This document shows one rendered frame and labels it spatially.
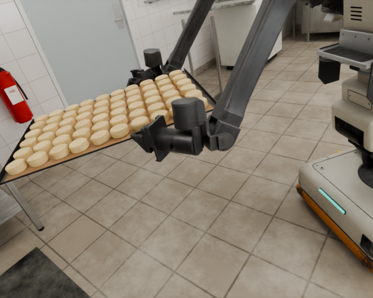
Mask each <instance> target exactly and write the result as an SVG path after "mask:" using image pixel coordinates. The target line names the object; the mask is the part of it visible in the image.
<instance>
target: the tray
mask: <svg viewBox="0 0 373 298"><path fill-rule="evenodd" d="M182 73H183V74H185V75H186V77H187V79H190V80H191V83H192V84H194V85H195V87H196V89H197V90H200V91H201V92H202V96H203V97H205V98H206V99H207V102H208V103H209V104H210V105H211V106H212V107H213V108H214V107H215V105H216V103H217V101H216V100H215V99H214V98H213V97H212V96H211V95H210V94H209V93H208V92H207V91H206V90H205V89H204V88H203V87H202V86H201V85H200V84H199V83H198V82H197V81H196V80H195V79H194V78H193V77H192V76H191V75H190V73H189V72H188V71H187V70H186V69H185V68H184V71H182ZM34 123H35V122H34V119H32V121H31V122H30V124H29V126H28V127H27V129H26V131H25V133H24V134H23V136H22V137H21V139H20V141H19V142H18V144H17V146H16V147H15V149H14V150H13V152H12V154H11V155H10V157H9V159H8V161H7V162H6V164H5V165H4V167H3V169H2V170H1V172H0V185H2V184H5V183H8V182H11V181H14V180H16V179H20V178H22V177H25V176H28V175H31V174H34V173H37V172H39V171H42V170H45V169H49V168H51V167H54V166H57V165H59V164H62V163H65V162H68V161H71V160H74V159H76V158H79V157H83V156H85V155H88V154H91V153H94V152H96V151H99V150H103V149H105V148H108V147H111V146H113V145H117V144H119V143H122V142H125V141H128V140H131V139H133V137H131V138H128V139H126V140H122V141H119V142H117V143H114V144H111V145H108V146H105V147H102V148H99V149H97V150H94V151H91V152H88V153H85V154H82V155H80V156H77V157H74V158H70V159H68V160H65V161H62V162H59V163H57V164H54V165H51V166H48V167H45V168H43V169H39V170H36V171H33V172H31V173H28V174H25V175H22V176H20V177H16V178H14V179H11V180H8V181H5V179H6V177H7V175H8V173H7V172H6V170H5V168H6V166H7V165H8V164H9V163H10V162H12V161H14V160H15V158H14V157H13V155H14V153H15V152H17V151H18V150H20V149H21V147H20V144H21V143H22V142H23V141H24V140H26V139H25V134H26V133H28V132H30V131H31V130H30V126H31V125H32V124H34ZM171 125H174V123H171V124H168V125H167V127H168V126H171Z"/></svg>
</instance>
